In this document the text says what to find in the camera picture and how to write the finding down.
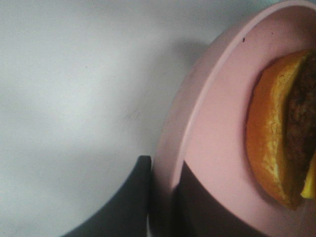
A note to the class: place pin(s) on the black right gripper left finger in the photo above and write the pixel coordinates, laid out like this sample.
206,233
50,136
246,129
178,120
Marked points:
125,214

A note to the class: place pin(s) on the burger with lettuce and cheese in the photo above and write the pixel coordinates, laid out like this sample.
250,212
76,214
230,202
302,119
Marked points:
281,127

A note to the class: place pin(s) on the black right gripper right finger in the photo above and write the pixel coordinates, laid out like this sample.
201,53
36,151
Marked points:
221,199

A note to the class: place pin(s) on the pink round plate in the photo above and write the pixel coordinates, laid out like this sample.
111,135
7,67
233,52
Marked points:
207,120

